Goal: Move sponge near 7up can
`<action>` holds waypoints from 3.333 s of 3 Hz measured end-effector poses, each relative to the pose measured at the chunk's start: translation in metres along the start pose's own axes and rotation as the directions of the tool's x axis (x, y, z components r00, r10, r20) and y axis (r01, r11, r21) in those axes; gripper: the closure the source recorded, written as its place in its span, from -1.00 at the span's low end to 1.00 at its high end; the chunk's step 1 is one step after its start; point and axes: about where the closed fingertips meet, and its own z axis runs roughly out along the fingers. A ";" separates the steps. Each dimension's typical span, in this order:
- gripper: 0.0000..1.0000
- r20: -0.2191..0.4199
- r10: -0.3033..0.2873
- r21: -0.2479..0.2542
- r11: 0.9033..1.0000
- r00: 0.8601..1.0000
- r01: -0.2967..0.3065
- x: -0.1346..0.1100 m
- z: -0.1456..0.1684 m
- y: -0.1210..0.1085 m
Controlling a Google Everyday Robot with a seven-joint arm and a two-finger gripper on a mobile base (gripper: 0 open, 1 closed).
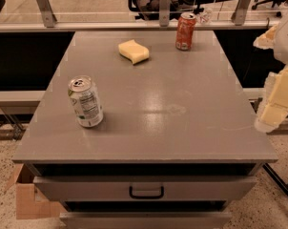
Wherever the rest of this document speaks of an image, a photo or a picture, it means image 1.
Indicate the white green 7up can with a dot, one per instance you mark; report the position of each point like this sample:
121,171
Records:
85,100

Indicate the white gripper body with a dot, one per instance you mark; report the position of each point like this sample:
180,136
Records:
286,41

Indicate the grey drawer cabinet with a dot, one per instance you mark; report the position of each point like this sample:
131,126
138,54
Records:
177,119

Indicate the cardboard box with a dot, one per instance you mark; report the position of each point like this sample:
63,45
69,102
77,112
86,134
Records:
29,200

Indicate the yellow sponge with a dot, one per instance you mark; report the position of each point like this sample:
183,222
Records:
133,51

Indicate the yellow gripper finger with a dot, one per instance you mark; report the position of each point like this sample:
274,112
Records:
273,108
266,40

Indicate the metal railing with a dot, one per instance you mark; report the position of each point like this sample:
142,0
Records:
93,15

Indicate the crumpled clear plastic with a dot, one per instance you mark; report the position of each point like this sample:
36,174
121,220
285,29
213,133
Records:
205,17

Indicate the orange soda can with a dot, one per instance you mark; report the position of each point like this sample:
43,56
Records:
185,29

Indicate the black drawer handle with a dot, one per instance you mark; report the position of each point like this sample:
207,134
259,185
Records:
146,194

